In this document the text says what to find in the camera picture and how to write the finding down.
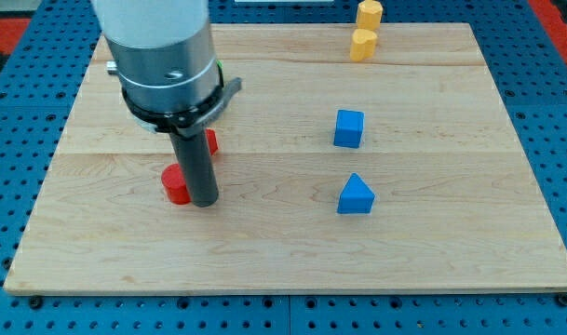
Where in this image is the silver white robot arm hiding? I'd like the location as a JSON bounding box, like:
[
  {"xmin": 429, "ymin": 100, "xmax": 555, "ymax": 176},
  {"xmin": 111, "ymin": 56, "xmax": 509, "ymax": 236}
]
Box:
[{"xmin": 92, "ymin": 0, "xmax": 242, "ymax": 138}]

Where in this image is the blue cube block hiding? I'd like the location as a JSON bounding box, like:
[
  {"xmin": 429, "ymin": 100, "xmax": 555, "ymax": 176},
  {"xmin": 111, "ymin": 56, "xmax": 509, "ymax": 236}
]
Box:
[{"xmin": 333, "ymin": 110, "xmax": 364, "ymax": 149}]

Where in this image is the yellow heart block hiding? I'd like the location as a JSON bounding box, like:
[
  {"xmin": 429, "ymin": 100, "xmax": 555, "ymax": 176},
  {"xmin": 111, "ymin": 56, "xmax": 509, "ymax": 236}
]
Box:
[{"xmin": 349, "ymin": 29, "xmax": 378, "ymax": 61}]

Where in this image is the red block behind rod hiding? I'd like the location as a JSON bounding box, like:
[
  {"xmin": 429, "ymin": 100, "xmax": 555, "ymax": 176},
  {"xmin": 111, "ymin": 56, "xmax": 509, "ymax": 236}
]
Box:
[{"xmin": 205, "ymin": 128, "xmax": 219, "ymax": 155}]

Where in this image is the blue triangle block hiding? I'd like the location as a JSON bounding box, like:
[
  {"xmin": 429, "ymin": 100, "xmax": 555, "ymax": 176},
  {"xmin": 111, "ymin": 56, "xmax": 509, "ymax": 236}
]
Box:
[{"xmin": 337, "ymin": 173, "xmax": 375, "ymax": 214}]

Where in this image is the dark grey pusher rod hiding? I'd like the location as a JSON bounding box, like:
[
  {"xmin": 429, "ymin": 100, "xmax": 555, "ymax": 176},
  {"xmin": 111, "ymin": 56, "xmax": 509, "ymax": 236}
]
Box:
[{"xmin": 169, "ymin": 132, "xmax": 219, "ymax": 208}]

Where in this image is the red cylinder block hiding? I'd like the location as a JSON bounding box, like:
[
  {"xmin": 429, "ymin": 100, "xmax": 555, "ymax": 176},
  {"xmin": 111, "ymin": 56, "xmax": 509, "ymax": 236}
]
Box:
[{"xmin": 161, "ymin": 163, "xmax": 191, "ymax": 205}]

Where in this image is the wooden board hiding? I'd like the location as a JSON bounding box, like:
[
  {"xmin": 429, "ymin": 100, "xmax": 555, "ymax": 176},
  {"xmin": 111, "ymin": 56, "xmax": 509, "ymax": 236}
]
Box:
[{"xmin": 5, "ymin": 23, "xmax": 567, "ymax": 296}]

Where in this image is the yellow hexagon block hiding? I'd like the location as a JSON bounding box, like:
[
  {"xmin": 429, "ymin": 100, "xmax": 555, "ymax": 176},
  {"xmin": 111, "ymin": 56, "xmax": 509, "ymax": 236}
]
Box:
[{"xmin": 356, "ymin": 0, "xmax": 384, "ymax": 31}]

